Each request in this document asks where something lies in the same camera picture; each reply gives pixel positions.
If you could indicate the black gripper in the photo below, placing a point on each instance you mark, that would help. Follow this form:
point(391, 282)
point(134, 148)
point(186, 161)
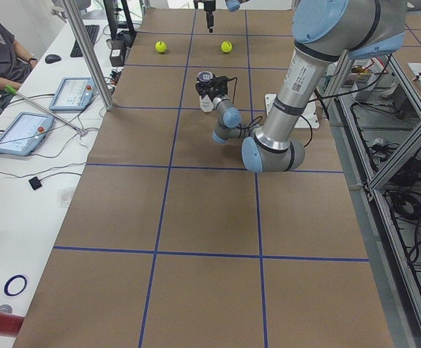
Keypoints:
point(209, 17)
point(200, 88)

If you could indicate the yellow tennis ball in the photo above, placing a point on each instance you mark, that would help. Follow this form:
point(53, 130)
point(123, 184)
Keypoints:
point(160, 47)
point(226, 47)

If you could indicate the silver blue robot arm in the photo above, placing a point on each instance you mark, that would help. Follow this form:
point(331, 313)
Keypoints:
point(322, 30)
point(231, 5)

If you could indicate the black box with label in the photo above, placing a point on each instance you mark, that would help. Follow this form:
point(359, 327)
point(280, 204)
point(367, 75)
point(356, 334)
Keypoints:
point(117, 53)

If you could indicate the black computer monitor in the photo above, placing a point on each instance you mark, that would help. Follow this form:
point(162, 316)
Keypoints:
point(119, 21)

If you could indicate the far teach pendant tablet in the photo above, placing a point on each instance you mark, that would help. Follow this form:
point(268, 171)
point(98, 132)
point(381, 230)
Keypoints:
point(73, 94)

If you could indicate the teach pendant tablet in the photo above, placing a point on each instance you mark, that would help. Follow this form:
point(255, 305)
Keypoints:
point(25, 133)
point(73, 94)

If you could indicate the black computer mouse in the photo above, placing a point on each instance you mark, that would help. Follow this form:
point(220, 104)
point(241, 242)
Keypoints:
point(52, 58)

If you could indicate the near teach pendant tablet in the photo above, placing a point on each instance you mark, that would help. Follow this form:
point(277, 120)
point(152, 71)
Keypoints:
point(25, 133)

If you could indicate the small black square pad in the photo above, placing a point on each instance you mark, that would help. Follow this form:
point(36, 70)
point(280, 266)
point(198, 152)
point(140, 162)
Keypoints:
point(35, 183)

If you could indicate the aluminium frame post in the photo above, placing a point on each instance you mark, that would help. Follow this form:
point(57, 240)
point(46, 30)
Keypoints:
point(87, 48)

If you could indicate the metal rod green handle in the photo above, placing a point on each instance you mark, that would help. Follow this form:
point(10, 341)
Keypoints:
point(35, 104)

